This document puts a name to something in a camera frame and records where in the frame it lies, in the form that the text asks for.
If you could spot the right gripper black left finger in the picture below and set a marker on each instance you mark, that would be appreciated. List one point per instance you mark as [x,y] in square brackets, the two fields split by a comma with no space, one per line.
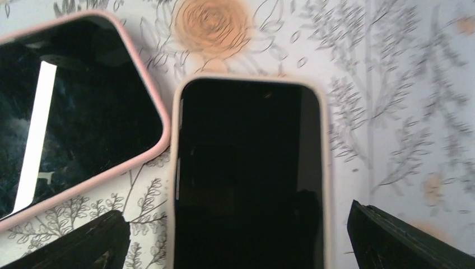
[101,243]

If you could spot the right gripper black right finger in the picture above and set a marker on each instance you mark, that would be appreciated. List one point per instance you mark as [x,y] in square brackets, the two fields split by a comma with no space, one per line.
[381,240]

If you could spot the phone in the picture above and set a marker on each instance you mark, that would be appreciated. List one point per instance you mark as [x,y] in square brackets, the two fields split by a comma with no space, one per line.
[250,175]
[78,106]

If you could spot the phone in pink case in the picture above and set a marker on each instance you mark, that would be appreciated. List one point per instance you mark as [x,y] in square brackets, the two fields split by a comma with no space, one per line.
[78,106]

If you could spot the floral patterned table mat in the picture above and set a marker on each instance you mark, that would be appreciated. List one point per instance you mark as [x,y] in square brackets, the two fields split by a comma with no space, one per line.
[398,76]

